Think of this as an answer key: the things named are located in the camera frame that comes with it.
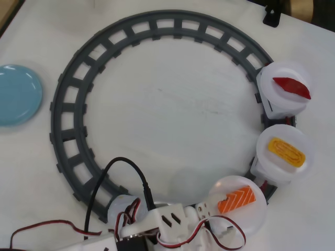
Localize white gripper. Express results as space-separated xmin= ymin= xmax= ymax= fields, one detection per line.
xmin=156 ymin=193 xmax=237 ymax=247

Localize orange salmon sushi toy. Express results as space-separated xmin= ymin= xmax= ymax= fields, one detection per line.
xmin=217 ymin=185 xmax=256 ymax=214

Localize yellow egg sushi toy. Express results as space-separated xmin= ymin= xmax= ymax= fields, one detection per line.
xmin=267 ymin=136 xmax=307 ymax=169

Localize red tuna sushi toy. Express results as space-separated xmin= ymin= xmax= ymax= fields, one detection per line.
xmin=272 ymin=76 xmax=312 ymax=100

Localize blue round dish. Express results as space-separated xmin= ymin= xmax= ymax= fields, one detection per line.
xmin=0 ymin=64 xmax=44 ymax=128

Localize translucent white round plate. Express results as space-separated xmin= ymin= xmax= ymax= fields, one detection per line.
xmin=256 ymin=124 xmax=315 ymax=181
xmin=108 ymin=195 xmax=148 ymax=223
xmin=261 ymin=60 xmax=311 ymax=112
xmin=208 ymin=176 xmax=268 ymax=239

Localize white toy train car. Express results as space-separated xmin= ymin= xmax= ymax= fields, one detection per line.
xmin=250 ymin=156 xmax=293 ymax=185
xmin=255 ymin=66 xmax=307 ymax=121

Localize gray circular toy train track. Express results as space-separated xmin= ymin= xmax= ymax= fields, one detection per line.
xmin=49 ymin=9 xmax=299 ymax=223

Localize black table clamp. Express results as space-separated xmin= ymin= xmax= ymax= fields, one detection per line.
xmin=262 ymin=6 xmax=281 ymax=27

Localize red black servo wire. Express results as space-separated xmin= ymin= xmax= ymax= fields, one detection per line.
xmin=10 ymin=219 xmax=103 ymax=247
xmin=114 ymin=198 xmax=142 ymax=237
xmin=156 ymin=218 xmax=247 ymax=249

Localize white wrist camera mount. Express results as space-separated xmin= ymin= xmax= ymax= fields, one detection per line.
xmin=146 ymin=203 xmax=189 ymax=232

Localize black camera cable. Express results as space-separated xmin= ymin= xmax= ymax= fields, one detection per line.
xmin=84 ymin=156 xmax=155 ymax=240

